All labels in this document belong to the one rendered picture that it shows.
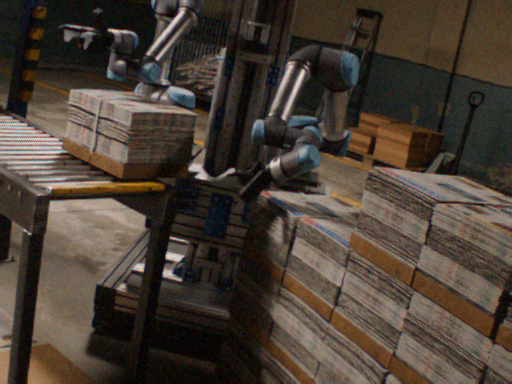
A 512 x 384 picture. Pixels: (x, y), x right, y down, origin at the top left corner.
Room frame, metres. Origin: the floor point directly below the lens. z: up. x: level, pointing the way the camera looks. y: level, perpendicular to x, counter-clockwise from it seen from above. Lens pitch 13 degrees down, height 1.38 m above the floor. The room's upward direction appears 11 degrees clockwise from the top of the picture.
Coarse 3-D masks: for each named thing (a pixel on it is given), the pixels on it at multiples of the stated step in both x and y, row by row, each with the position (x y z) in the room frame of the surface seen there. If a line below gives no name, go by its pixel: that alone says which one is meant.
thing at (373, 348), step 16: (256, 256) 2.38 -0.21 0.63; (272, 272) 2.27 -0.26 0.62; (288, 288) 2.18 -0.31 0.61; (304, 288) 2.10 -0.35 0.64; (320, 304) 2.01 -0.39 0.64; (240, 320) 2.38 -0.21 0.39; (336, 320) 1.93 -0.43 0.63; (256, 336) 2.27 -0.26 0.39; (352, 336) 1.85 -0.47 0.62; (368, 336) 1.79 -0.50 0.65; (272, 352) 2.17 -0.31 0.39; (368, 352) 1.78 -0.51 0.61; (384, 352) 1.72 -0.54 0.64; (224, 368) 2.41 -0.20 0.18; (288, 368) 2.07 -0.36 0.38; (400, 368) 1.65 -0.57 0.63
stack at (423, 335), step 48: (288, 240) 2.23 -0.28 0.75; (336, 240) 2.02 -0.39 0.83; (240, 288) 2.42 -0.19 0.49; (336, 288) 1.96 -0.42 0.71; (384, 288) 1.79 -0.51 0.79; (240, 336) 2.38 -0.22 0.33; (288, 336) 2.12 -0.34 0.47; (336, 336) 1.91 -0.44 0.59; (384, 336) 1.74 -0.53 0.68; (432, 336) 1.60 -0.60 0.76; (480, 336) 1.47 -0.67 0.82
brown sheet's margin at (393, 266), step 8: (352, 232) 1.96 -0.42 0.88; (352, 240) 1.95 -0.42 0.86; (360, 240) 1.92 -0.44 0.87; (352, 248) 1.94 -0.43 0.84; (360, 248) 1.91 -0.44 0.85; (368, 248) 1.88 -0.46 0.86; (376, 248) 1.85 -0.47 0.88; (368, 256) 1.87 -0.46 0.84; (376, 256) 1.84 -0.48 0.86; (384, 256) 1.81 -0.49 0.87; (384, 264) 1.81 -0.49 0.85; (392, 264) 1.78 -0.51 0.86; (400, 264) 1.75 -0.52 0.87; (392, 272) 1.77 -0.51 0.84; (400, 272) 1.74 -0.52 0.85; (408, 272) 1.72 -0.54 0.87; (408, 280) 1.71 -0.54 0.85
